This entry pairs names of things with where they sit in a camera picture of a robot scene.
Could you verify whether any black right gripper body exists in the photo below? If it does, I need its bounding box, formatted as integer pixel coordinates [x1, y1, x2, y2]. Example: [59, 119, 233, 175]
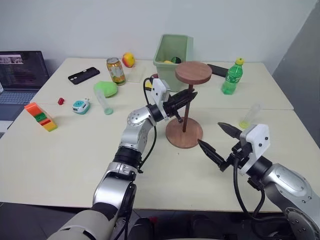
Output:
[219, 140, 251, 173]

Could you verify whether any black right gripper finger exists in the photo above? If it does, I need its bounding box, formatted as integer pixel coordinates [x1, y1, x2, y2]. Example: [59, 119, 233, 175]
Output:
[217, 121, 243, 140]
[196, 138, 226, 168]

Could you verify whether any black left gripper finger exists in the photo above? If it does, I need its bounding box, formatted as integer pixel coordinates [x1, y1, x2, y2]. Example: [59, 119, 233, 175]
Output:
[174, 91, 199, 111]
[171, 90, 190, 103]

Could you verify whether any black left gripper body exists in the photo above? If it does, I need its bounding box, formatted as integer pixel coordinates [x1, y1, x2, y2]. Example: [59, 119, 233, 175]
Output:
[164, 96, 184, 124]

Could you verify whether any wooden pole with round top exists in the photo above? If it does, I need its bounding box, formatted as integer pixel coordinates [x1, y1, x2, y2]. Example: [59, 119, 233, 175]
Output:
[174, 61, 213, 133]

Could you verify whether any round wooden base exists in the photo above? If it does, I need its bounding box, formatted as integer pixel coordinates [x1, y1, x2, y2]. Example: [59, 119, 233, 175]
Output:
[165, 116, 204, 150]

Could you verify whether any clear tube with yellow cap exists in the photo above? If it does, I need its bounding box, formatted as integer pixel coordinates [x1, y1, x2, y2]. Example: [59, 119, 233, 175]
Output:
[238, 103, 262, 130]

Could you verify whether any black smartphone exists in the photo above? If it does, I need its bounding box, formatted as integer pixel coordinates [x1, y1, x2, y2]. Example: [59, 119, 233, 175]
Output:
[206, 63, 229, 78]

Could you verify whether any light green plastic bin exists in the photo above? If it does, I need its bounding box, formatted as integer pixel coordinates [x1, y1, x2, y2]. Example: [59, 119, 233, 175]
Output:
[152, 33, 195, 93]

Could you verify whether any green soda bottle yellow cap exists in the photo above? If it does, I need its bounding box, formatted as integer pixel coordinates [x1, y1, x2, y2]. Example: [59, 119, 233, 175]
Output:
[220, 57, 245, 96]

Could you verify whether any red yellow apple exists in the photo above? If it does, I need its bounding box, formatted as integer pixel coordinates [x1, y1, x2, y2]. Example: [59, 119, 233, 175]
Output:
[121, 51, 137, 69]

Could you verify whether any orange drink can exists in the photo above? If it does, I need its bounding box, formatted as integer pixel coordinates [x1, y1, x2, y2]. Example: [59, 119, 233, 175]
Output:
[106, 57, 127, 87]

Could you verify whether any clear tube with green cap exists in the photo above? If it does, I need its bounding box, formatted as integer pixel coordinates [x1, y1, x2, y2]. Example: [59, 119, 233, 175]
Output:
[94, 89, 115, 116]

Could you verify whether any green plastic lid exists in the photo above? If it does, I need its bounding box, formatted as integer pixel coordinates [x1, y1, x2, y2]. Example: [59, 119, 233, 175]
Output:
[93, 80, 118, 99]

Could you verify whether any white teal small timer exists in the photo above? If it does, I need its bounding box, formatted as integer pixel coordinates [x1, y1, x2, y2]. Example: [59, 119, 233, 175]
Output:
[72, 97, 92, 115]

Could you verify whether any dark rounded shape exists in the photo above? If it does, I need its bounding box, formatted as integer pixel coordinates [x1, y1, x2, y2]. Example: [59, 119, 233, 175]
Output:
[128, 216, 157, 240]

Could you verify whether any colourful toy block stack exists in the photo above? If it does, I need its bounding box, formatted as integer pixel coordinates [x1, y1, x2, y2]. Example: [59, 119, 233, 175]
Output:
[23, 101, 59, 133]

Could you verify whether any grey open laptop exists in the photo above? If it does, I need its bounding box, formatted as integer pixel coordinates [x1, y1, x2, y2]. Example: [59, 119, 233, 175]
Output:
[0, 50, 51, 106]

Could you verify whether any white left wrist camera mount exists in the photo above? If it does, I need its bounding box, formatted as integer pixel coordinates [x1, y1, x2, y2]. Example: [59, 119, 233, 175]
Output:
[150, 78, 172, 119]

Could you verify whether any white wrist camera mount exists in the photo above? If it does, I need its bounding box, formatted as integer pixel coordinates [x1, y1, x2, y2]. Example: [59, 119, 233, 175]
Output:
[239, 123, 271, 176]
[150, 78, 172, 119]

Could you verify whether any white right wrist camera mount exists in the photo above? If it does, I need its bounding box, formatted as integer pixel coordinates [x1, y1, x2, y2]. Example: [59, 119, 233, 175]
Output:
[239, 123, 271, 176]

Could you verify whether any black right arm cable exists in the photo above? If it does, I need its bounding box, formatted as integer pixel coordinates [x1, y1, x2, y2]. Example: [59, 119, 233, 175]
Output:
[232, 157, 288, 222]

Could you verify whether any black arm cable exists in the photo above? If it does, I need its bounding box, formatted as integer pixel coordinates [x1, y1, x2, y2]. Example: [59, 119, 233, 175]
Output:
[138, 77, 158, 175]
[232, 157, 288, 222]

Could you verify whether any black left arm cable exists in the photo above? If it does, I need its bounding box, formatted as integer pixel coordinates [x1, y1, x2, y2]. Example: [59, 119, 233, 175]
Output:
[138, 77, 158, 175]

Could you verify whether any black phone with camera holes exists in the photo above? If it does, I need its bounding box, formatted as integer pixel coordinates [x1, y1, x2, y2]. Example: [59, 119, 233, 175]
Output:
[67, 66, 101, 86]

